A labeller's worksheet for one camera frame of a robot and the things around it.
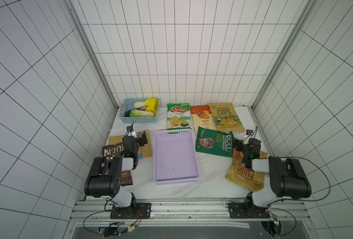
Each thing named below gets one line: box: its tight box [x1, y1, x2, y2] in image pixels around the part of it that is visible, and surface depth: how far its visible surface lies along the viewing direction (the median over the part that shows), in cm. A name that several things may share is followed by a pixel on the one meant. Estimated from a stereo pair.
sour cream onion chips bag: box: [207, 102, 246, 132], surface depth 113 cm
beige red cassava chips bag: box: [189, 105, 217, 136], surface depth 113 cm
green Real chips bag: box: [195, 126, 234, 158], surface depth 99 cm
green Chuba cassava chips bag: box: [166, 103, 192, 130], surface depth 116 cm
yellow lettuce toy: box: [145, 97, 159, 117], surface depth 112 cm
